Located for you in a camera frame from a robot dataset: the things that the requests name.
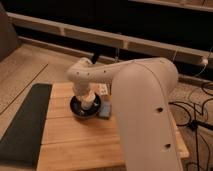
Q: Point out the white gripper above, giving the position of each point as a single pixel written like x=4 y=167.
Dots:
x=89 y=95

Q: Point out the white ceramic cup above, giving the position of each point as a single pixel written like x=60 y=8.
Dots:
x=86 y=103

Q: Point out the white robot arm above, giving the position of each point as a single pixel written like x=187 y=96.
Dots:
x=140 y=90

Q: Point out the dark ceramic bowl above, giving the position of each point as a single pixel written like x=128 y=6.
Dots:
x=79 y=112

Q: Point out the white patterned box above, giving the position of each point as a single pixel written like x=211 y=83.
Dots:
x=103 y=89

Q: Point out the blue sponge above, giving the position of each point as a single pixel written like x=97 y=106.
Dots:
x=105 y=110

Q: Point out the dark green mat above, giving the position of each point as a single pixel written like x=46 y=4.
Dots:
x=21 y=142

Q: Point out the grey sofa corner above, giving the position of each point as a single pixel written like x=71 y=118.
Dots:
x=9 y=40

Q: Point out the wooden shelf unit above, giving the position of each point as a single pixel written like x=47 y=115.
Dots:
x=139 y=45

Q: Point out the white wall plug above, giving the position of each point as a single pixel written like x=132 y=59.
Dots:
x=204 y=61

